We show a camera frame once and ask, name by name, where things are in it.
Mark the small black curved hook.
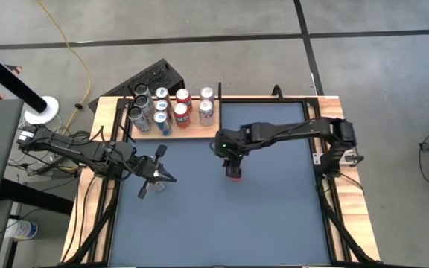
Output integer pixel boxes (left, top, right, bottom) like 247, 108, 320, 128
271, 84, 285, 102

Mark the small grey connector box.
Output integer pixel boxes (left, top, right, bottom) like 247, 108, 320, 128
343, 153, 365, 165

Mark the yellow cable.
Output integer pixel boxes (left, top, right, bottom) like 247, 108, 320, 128
35, 0, 92, 141

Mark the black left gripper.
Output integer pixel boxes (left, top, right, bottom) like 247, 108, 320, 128
130, 144, 179, 200

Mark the white bottle with blue label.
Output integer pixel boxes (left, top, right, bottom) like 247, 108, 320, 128
4, 219, 39, 240

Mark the wooden shelf with black frame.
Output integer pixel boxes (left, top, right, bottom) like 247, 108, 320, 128
127, 82, 223, 142

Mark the black metal table frame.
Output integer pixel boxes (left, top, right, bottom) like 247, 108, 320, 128
61, 95, 381, 268

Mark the black pole with white base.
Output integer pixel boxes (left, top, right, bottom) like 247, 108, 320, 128
0, 43, 60, 127

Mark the black perforated metal box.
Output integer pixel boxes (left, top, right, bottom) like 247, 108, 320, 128
87, 58, 188, 112

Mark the black floor beam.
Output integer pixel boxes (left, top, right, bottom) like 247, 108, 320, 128
0, 178, 74, 216

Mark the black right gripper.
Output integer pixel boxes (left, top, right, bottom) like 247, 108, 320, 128
213, 127, 251, 179

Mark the silver Diet Coke can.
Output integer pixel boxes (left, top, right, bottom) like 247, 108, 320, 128
199, 86, 216, 102
198, 99, 215, 127
150, 177, 168, 193

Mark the black cable bundle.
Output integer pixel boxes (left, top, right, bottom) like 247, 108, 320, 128
60, 128, 102, 150

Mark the blue grey table mat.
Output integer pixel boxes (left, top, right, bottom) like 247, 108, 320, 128
109, 102, 331, 266

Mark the blue silver Red Bull can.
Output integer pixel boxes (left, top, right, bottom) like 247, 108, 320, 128
153, 99, 173, 115
153, 110, 174, 137
154, 86, 171, 102

